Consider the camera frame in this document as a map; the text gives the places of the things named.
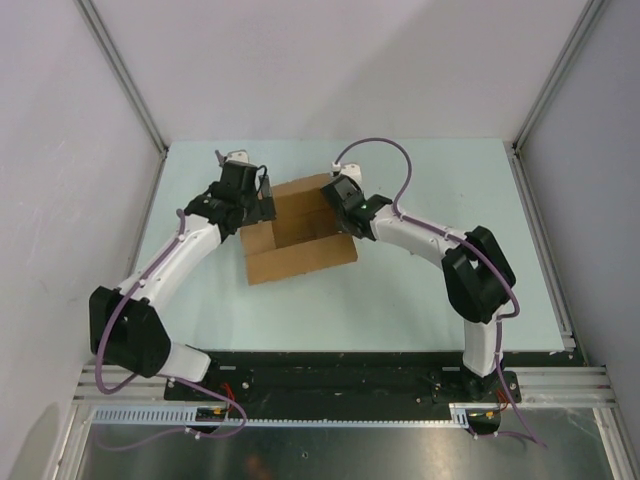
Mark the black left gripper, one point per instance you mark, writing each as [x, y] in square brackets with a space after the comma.
[264, 209]

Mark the brown cardboard express box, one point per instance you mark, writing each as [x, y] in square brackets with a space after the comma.
[303, 237]

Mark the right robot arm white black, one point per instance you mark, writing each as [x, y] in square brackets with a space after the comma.
[478, 278]

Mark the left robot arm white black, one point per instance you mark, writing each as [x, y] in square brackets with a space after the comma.
[125, 322]

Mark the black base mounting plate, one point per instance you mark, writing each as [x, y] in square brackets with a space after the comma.
[347, 387]

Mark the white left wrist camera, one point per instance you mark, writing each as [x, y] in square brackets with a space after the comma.
[238, 156]

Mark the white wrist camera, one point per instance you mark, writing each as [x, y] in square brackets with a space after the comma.
[350, 170]
[238, 156]

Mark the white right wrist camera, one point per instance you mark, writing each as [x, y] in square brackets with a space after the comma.
[350, 170]

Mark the right aluminium frame post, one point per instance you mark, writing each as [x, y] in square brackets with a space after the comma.
[582, 30]

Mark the aluminium frame post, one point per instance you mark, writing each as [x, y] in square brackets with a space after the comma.
[116, 62]
[582, 30]

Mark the left aluminium frame post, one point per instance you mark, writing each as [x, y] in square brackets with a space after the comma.
[116, 62]

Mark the aluminium front rail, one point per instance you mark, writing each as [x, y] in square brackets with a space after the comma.
[540, 387]

